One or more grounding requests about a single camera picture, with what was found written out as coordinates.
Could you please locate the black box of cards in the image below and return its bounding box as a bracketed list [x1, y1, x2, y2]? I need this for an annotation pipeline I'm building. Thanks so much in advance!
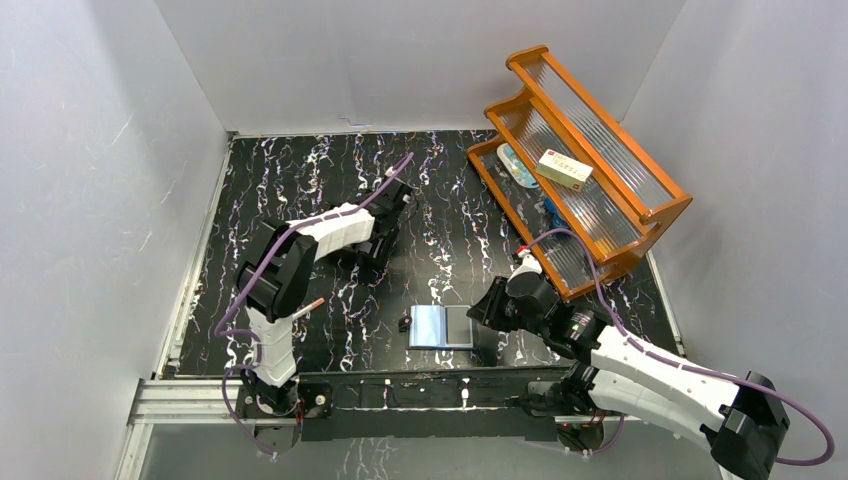
[338, 226, 400, 271]

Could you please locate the blue small object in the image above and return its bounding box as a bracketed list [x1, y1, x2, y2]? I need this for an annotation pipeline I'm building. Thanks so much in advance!
[543, 198, 571, 230]

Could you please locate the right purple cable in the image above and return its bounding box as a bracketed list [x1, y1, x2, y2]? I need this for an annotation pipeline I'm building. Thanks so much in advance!
[519, 227, 836, 467]

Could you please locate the white blue oval package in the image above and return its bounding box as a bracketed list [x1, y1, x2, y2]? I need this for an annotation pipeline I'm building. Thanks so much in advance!
[496, 143, 539, 189]

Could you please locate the orange wooden shelf rack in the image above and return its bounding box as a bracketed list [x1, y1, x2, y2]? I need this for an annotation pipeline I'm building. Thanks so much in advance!
[467, 45, 692, 299]

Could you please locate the cream cardboard box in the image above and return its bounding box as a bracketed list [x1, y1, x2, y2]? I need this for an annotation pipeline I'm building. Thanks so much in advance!
[535, 149, 593, 191]

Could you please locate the black card holder wallet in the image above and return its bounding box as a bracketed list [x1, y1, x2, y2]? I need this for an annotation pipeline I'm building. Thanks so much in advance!
[398, 304, 478, 351]

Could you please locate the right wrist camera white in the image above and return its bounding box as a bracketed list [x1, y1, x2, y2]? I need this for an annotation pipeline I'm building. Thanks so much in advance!
[510, 246, 543, 278]

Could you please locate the purple cable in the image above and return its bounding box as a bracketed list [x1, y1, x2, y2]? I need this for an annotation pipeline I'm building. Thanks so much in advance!
[213, 152, 416, 458]
[519, 227, 836, 467]

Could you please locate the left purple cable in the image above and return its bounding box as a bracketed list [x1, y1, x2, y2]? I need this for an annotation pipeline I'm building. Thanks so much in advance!
[213, 152, 416, 458]

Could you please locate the black aluminium base frame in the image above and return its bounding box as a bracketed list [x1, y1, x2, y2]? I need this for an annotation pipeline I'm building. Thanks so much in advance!
[129, 367, 730, 445]

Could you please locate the pink pen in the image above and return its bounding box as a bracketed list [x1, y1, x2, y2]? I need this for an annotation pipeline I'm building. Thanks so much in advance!
[291, 297, 325, 321]

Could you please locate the black silver card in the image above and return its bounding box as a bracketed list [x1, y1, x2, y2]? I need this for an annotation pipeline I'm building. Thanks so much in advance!
[445, 305, 475, 349]

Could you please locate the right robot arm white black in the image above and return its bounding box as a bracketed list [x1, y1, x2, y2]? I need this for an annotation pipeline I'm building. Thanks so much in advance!
[467, 271, 790, 479]

